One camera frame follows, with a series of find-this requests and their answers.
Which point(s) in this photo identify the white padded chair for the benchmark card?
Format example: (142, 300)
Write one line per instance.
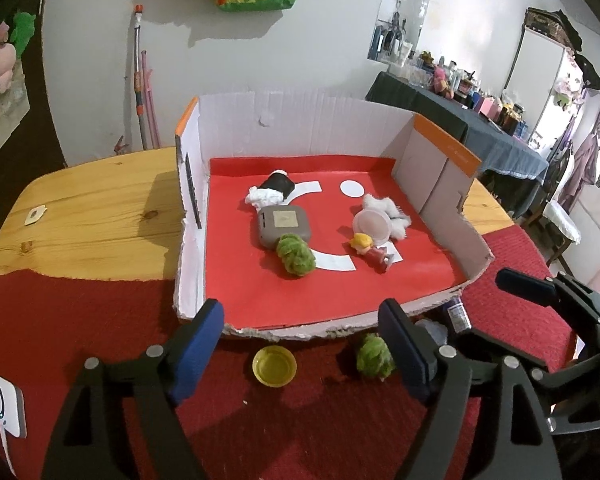
(562, 222)

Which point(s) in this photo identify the round white lid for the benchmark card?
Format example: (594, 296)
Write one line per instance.
(373, 225)

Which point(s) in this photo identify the white square device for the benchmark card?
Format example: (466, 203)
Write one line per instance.
(2, 402)

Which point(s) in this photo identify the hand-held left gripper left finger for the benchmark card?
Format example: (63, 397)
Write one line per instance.
(197, 355)

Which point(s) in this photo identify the dark framed standing mirror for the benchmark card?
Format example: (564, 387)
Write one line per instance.
(540, 70)

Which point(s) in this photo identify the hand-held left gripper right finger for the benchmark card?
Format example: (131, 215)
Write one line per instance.
(402, 350)

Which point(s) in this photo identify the grey square case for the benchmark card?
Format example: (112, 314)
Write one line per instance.
(282, 222)

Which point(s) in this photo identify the black and white plush roll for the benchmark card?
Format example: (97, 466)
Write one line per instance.
(277, 185)

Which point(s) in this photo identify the small white tag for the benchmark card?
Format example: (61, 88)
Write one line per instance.
(35, 215)

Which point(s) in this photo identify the pink stick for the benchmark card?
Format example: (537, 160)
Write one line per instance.
(151, 110)

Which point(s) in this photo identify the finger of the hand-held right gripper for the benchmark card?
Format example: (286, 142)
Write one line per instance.
(570, 375)
(525, 287)

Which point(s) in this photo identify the pink plush toy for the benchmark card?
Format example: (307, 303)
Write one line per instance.
(4, 60)

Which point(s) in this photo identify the small clear plastic container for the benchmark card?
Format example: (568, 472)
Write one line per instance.
(430, 331)

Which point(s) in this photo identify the hanging paper sheet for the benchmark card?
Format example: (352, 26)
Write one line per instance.
(5, 120)

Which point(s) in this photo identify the red knitted mat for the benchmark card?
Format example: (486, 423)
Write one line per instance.
(80, 320)

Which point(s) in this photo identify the green plush toy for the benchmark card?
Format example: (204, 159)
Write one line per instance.
(22, 30)

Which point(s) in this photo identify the white fluffy plush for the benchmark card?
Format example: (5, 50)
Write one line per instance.
(397, 220)

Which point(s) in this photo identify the cardboard box with red bottom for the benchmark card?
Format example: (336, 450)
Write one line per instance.
(420, 270)

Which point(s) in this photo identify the green fuzzy pom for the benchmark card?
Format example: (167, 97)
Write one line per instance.
(295, 257)
(375, 357)

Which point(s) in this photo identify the small yellow-haired doll figure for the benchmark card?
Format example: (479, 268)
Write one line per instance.
(372, 252)

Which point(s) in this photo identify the dark blue tablecloth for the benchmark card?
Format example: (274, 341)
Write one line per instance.
(500, 150)

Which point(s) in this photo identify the row of bottles and jars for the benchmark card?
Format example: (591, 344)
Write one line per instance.
(460, 85)

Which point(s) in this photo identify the yellow bottle cap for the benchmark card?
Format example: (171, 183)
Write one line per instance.
(275, 367)

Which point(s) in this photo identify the dark blue bottle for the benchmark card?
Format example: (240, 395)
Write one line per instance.
(457, 315)

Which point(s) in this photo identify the pink curtain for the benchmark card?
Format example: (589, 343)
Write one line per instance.
(587, 160)

